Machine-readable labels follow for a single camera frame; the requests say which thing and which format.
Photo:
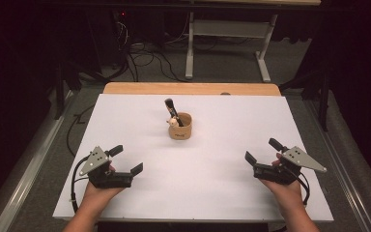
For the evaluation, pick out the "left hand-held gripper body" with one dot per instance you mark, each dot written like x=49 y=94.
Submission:
x=95 y=159

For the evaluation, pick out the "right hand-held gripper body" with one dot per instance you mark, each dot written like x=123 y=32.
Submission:
x=302 y=159

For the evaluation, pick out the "tan cup with bear figure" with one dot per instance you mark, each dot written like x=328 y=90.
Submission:
x=182 y=130

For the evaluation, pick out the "black makeup brush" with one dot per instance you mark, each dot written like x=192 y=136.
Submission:
x=172 y=109

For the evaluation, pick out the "person's left hand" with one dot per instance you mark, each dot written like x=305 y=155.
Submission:
x=99 y=195

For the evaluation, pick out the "person's right hand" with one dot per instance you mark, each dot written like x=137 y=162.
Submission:
x=285 y=193

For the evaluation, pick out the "black metal stand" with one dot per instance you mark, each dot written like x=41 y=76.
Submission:
x=323 y=100
x=59 y=93

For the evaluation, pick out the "black equipment with red light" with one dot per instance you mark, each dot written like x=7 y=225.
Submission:
x=121 y=25

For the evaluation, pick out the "metal floor rail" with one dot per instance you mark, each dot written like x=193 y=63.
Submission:
x=29 y=177
x=344 y=177

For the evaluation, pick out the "white metal desk frame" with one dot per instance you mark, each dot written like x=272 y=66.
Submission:
x=228 y=28

